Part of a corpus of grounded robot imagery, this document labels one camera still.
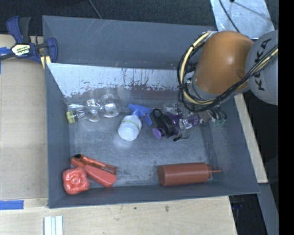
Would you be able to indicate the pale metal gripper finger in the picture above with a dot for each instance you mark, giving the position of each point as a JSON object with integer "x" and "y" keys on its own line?
{"x": 186, "y": 124}
{"x": 172, "y": 108}

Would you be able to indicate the clear glass cup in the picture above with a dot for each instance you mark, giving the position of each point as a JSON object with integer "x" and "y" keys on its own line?
{"x": 93, "y": 110}

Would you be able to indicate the white spray bottle blue head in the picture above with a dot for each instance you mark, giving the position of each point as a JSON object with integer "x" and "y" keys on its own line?
{"x": 129, "y": 128}

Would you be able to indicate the grey metal bin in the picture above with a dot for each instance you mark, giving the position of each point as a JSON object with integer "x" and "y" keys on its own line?
{"x": 137, "y": 150}

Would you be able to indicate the red-brown squeeze bottle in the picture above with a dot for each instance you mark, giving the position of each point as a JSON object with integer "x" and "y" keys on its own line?
{"x": 183, "y": 174}

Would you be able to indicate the clear bottle with yellow cap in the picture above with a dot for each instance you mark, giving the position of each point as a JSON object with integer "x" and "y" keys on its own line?
{"x": 74, "y": 112}

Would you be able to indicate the purple and black bottle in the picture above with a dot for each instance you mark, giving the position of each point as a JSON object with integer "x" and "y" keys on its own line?
{"x": 167, "y": 125}

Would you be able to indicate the clear round glass jar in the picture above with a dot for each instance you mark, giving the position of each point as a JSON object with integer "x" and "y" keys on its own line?
{"x": 110, "y": 105}

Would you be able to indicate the orange-red rose-shaped toy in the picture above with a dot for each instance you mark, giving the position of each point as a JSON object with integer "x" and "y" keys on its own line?
{"x": 75, "y": 181}

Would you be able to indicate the orange plastic bottle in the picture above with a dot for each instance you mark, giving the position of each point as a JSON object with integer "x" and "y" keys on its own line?
{"x": 101, "y": 177}

